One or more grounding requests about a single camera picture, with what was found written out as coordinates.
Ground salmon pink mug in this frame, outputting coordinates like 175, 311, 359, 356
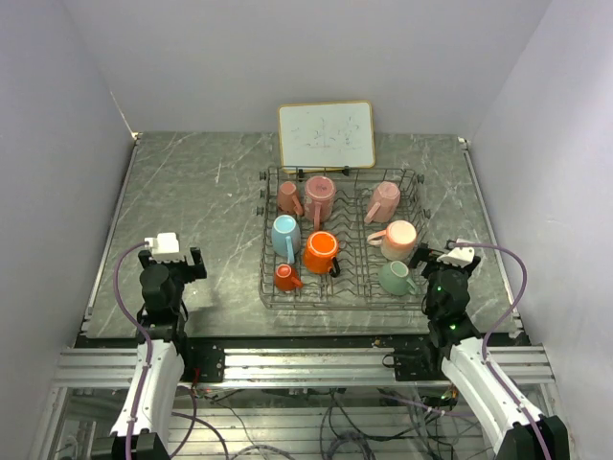
277, 181, 304, 216

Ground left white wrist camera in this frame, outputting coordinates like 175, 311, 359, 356
144, 232, 180, 259

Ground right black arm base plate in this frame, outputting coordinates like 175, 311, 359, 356
381, 346, 446, 382

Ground tangled floor cables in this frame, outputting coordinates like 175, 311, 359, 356
167, 385, 528, 460

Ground pink faceted mug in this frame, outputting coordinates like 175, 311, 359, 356
364, 181, 401, 223

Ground mint green cup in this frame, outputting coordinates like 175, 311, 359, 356
377, 261, 418, 296

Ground grey wire dish rack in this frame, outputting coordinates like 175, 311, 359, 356
257, 166, 431, 311

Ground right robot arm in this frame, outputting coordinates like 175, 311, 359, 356
409, 240, 571, 459

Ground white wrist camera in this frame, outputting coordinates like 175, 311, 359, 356
437, 239, 479, 268
144, 232, 180, 259

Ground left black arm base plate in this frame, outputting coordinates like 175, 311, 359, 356
181, 345, 226, 385

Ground dusty pink mug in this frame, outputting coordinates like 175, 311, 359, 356
304, 175, 336, 231

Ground white whiteboard with wooden frame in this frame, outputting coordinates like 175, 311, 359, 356
278, 101, 375, 173

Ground pale pink gradient mug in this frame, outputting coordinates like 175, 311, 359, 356
367, 220, 418, 261

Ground small orange cup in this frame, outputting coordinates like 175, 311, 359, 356
274, 264, 304, 291

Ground light blue mug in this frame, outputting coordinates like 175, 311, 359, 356
271, 215, 301, 265

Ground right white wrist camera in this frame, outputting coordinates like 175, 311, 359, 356
437, 239, 479, 268

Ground large orange mug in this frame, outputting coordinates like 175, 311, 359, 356
303, 231, 341, 278

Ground aluminium frame rail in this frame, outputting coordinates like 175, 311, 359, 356
51, 345, 556, 390

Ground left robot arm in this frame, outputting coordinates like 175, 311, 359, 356
91, 240, 207, 459

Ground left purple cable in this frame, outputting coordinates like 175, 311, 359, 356
112, 241, 154, 460

